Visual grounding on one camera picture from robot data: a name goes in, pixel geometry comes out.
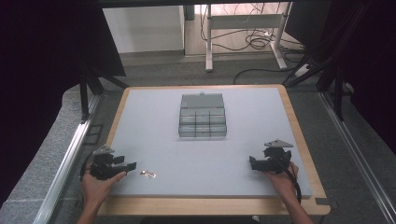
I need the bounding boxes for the black curtain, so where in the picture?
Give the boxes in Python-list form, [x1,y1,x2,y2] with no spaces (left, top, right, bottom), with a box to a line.
[284,0,396,155]
[0,0,127,206]

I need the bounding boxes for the clear plastic compartment box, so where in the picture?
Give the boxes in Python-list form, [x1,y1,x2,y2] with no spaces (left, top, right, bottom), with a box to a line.
[177,91,228,138]

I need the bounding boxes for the grey table mat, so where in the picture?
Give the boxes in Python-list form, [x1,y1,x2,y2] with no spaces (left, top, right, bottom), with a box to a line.
[109,87,313,199]

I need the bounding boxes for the person's right hand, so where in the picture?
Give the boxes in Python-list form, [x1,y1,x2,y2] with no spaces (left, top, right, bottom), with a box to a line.
[262,161,300,200]

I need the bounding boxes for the aluminium rail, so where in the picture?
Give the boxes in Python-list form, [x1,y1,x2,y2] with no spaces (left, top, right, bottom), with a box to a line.
[318,91,396,224]
[32,93,102,224]

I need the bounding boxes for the person's left hand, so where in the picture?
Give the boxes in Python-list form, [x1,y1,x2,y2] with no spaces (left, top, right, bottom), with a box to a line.
[80,170,127,207]

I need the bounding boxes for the white desk frame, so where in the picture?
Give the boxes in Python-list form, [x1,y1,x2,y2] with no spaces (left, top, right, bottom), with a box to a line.
[205,2,293,73]

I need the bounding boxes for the black floor cables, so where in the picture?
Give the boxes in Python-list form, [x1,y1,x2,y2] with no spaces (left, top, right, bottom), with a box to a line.
[199,3,307,86]

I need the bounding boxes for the small shiny metal piece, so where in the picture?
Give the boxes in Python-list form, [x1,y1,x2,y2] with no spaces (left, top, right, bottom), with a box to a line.
[139,169,158,180]

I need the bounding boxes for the black metal stand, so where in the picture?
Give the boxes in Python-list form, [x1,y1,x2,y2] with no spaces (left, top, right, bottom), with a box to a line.
[78,61,130,123]
[282,3,375,122]

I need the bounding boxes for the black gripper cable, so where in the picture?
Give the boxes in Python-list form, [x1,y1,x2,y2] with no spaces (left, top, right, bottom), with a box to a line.
[79,151,95,182]
[271,154,303,205]

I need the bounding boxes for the white cabinet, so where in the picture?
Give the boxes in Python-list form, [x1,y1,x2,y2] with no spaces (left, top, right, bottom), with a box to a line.
[102,5,186,54]

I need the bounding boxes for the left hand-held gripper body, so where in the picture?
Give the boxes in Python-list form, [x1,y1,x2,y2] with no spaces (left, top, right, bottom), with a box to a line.
[89,145,127,181]

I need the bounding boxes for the white power strip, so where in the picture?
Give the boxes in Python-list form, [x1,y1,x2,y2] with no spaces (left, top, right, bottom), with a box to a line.
[293,63,311,78]

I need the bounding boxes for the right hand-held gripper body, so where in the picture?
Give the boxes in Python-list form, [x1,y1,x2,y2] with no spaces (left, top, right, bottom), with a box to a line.
[262,139,294,174]

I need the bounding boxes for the wooden table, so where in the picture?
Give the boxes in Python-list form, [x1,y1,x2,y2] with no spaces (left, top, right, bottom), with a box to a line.
[97,83,332,217]

